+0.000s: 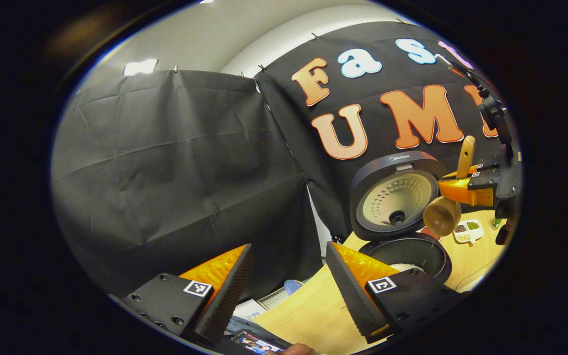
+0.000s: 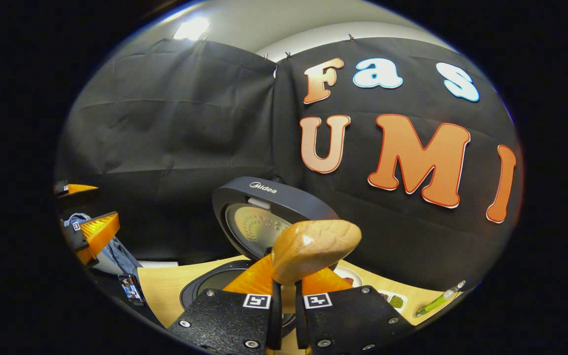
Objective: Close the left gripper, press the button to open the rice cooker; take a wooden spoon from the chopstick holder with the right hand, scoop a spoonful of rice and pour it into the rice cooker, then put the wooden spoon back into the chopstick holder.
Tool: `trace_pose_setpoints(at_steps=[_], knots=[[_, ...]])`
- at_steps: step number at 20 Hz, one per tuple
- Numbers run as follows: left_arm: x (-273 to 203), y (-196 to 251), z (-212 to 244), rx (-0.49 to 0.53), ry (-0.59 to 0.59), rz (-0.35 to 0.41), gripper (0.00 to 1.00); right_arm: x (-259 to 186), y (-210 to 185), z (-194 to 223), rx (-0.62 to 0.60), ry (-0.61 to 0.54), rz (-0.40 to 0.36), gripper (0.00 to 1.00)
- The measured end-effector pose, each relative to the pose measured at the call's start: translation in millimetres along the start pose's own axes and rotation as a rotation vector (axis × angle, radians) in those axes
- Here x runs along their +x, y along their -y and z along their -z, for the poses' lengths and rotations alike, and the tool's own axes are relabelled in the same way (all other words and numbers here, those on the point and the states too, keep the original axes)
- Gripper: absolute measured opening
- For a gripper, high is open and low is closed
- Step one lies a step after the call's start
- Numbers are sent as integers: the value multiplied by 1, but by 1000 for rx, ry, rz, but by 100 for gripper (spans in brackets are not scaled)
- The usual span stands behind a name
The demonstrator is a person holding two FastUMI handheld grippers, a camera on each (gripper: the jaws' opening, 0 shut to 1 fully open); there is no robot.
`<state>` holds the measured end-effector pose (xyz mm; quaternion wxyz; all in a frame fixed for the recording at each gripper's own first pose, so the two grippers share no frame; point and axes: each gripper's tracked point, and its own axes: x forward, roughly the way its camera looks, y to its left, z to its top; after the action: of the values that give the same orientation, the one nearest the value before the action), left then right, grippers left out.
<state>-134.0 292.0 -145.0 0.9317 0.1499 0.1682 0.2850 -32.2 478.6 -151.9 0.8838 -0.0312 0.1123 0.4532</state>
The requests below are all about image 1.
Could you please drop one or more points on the green label water bottle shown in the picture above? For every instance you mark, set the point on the green label water bottle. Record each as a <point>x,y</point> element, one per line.
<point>497,223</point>

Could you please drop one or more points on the light blue cap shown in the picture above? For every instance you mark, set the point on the light blue cap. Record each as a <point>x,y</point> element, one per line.
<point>294,287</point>

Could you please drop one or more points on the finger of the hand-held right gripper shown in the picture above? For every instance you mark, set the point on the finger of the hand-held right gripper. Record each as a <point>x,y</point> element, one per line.
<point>461,190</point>
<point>488,163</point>

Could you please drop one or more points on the black backdrop cloth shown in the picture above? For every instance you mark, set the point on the black backdrop cloth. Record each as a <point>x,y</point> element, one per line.
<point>165,172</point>

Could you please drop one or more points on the smartphone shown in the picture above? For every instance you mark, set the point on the smartphone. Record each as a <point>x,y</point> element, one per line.
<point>257,342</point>

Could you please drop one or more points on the wooden spoon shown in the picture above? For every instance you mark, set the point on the wooden spoon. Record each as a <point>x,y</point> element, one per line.
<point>442,217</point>

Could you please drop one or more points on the clear rice container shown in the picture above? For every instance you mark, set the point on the clear rice container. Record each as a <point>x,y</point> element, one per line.
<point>486,278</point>

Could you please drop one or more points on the rice cooker with black lid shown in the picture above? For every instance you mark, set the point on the rice cooker with black lid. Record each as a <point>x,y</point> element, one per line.
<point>392,197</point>

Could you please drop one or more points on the white plate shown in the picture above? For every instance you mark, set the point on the white plate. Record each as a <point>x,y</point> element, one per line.
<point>429,233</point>

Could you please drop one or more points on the ceiling light panel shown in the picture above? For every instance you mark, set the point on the ceiling light panel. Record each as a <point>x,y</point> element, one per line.
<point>140,67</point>

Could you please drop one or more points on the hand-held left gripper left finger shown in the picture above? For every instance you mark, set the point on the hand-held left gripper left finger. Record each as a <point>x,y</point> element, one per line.
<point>227,301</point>

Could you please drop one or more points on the white divided bean dish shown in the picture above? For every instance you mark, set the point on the white divided bean dish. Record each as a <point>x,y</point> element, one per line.
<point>469,234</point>

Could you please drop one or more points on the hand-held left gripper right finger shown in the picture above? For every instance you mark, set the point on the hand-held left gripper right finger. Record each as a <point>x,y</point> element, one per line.
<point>350,301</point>

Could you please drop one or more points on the white grid object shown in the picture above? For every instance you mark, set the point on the white grid object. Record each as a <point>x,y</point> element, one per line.
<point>273,298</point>

